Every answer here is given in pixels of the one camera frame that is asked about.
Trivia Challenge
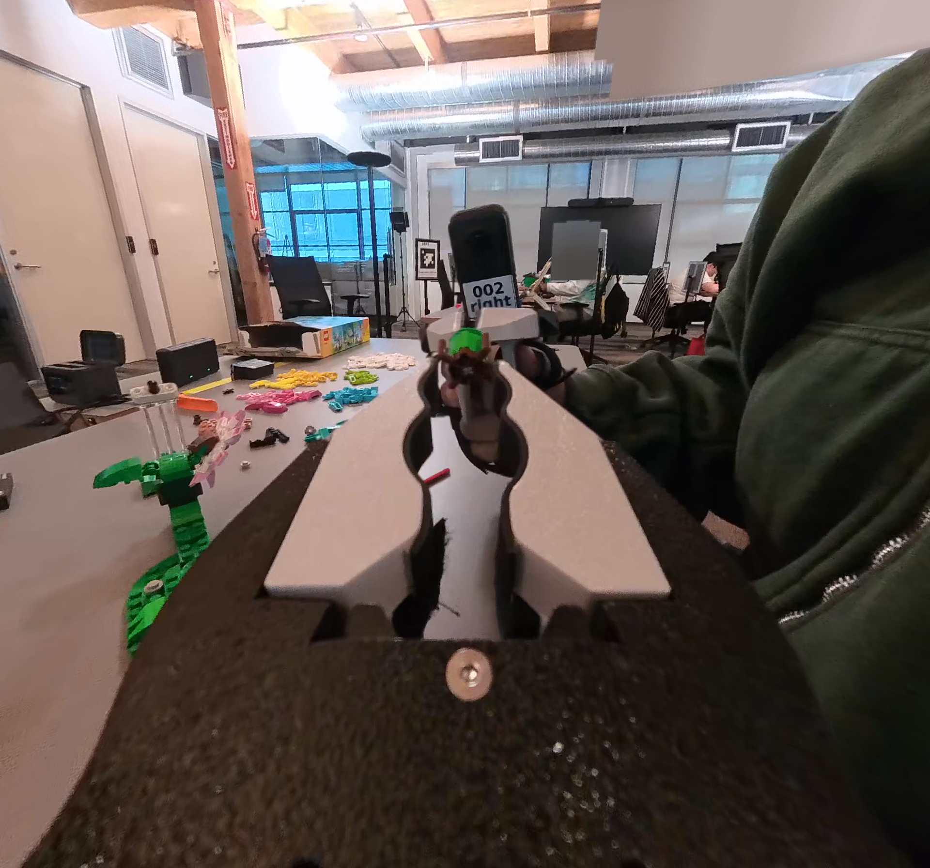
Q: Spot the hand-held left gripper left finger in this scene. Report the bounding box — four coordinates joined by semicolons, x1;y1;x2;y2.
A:
265;359;437;612

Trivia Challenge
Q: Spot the white door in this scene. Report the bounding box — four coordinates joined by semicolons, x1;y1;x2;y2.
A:
119;103;234;350
0;53;147;369

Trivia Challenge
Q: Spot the black office chair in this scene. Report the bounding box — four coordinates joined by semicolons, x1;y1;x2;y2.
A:
265;254;334;321

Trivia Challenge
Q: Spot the wooden pillar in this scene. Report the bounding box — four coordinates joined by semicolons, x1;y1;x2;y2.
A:
194;0;276;326

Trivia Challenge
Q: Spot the black battery charging case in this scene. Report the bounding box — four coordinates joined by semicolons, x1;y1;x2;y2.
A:
41;329;126;407

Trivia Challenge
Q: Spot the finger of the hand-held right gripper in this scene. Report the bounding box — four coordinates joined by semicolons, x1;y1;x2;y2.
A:
476;306;541;369
424;309;467;360

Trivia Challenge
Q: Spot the black desk mat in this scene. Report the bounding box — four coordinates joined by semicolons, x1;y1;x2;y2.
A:
0;362;74;455

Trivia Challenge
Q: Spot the silver ventilation duct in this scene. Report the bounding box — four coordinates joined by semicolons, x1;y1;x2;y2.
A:
231;0;873;166

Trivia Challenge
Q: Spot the pile of magenta lego pieces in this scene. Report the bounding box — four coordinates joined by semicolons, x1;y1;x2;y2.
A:
235;387;323;416

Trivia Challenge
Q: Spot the black charger box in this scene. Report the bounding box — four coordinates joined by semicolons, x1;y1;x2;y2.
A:
155;337;221;384

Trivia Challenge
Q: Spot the small green brown lego assembly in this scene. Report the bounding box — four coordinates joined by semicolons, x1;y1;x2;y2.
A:
434;326;502;387

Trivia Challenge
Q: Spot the wall vent grille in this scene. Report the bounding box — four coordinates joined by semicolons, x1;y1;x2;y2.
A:
115;23;176;96

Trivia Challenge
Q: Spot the lego set cardboard box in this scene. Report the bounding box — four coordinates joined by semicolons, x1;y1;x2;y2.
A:
237;315;371;361

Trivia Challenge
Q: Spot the black television screen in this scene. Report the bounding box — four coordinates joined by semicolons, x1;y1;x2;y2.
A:
537;202;663;278

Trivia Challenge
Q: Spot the person's right forearm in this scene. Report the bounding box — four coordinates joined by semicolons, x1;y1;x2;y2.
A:
565;358;760;524

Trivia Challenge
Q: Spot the black white striped cloth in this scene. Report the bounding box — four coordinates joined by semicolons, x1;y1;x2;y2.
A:
634;265;674;328

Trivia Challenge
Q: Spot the green lego plant model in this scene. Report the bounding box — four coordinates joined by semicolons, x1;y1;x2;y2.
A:
92;379;252;656

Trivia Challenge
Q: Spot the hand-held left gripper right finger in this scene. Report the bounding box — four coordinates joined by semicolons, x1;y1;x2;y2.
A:
496;364;671;638

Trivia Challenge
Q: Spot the pile of white lego pieces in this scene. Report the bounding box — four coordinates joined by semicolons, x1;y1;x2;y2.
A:
341;351;419;373

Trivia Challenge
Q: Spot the person's right hand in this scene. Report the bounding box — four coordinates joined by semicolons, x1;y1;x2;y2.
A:
439;374;510;477

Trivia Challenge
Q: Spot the black bag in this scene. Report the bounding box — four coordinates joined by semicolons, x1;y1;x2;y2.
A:
601;280;631;339

